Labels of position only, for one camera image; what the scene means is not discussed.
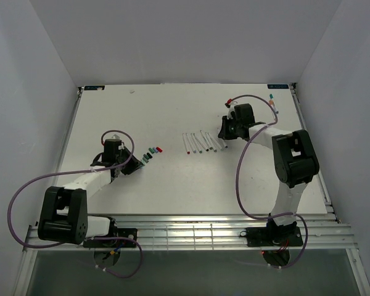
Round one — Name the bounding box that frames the light blue cap marker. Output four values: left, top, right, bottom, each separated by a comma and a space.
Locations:
220, 139, 228, 149

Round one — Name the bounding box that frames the black cap marker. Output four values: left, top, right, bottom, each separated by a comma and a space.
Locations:
200, 130, 210, 152

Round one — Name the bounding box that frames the lavender cap marker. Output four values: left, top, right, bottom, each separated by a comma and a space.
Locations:
186, 133, 197, 154

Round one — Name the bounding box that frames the red cap marker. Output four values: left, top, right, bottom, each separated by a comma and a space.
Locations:
183, 133, 191, 155

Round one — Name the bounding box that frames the light green cap marker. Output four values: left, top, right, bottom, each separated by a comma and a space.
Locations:
208, 133, 223, 150

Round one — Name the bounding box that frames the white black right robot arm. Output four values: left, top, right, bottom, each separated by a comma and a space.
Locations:
218, 103, 319, 245

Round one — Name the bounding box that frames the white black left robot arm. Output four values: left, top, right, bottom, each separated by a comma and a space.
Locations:
38, 139, 143, 247

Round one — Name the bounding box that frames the orange cap marker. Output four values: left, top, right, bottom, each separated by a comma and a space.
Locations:
268, 98, 278, 117

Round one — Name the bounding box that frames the teal cap marker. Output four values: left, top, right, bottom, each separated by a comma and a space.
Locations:
269, 94, 279, 114

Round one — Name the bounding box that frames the right corner label sticker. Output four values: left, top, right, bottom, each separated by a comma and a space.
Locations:
267, 84, 289, 89

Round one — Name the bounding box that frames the corner label sticker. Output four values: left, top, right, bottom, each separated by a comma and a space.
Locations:
83, 85, 105, 91
267, 84, 289, 89

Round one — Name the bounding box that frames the left corner label sticker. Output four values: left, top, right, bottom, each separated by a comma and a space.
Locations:
83, 85, 105, 91

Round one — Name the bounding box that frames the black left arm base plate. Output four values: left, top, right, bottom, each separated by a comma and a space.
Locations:
83, 227, 138, 249

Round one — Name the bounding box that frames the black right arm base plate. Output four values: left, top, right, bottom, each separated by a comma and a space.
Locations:
239, 226, 303, 247

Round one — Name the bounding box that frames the aluminium table frame rail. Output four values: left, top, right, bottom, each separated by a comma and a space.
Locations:
23, 212, 358, 252

